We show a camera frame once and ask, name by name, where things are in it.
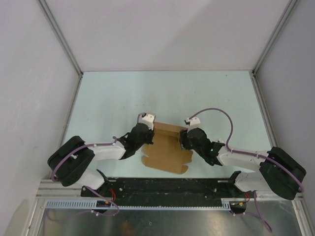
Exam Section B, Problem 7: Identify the right aluminium frame post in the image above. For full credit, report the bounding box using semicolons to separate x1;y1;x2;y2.
252;0;300;75

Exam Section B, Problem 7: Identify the aluminium frame post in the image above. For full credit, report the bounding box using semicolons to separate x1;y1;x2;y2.
36;0;83;76
252;0;300;75

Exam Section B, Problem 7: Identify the brown cardboard box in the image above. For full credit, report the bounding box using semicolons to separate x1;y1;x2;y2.
142;122;193;175

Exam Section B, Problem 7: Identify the aluminium rail beam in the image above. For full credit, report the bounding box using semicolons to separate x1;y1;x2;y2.
35;179;84;199

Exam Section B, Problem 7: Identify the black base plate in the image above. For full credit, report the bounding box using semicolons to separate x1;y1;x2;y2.
95;177;253;199

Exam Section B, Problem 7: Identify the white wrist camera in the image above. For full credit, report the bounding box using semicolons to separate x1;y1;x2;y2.
137;113;156;130
185;117;201;130

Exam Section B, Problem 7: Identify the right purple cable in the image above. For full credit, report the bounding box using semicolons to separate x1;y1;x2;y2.
188;107;305;193

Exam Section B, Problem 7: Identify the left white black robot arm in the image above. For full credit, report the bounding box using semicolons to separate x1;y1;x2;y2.
47;122;154;197

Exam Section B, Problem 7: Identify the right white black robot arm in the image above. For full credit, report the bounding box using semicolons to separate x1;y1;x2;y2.
180;128;307;200

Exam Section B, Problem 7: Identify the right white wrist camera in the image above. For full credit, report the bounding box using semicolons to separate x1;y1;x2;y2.
185;117;201;130

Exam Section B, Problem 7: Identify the grey slotted cable duct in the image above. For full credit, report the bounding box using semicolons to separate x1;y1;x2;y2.
45;199;231;211

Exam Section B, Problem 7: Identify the left aluminium frame post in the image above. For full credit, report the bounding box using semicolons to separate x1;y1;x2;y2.
36;0;83;76

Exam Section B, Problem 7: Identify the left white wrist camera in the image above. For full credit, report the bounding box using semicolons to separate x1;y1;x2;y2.
137;113;156;130

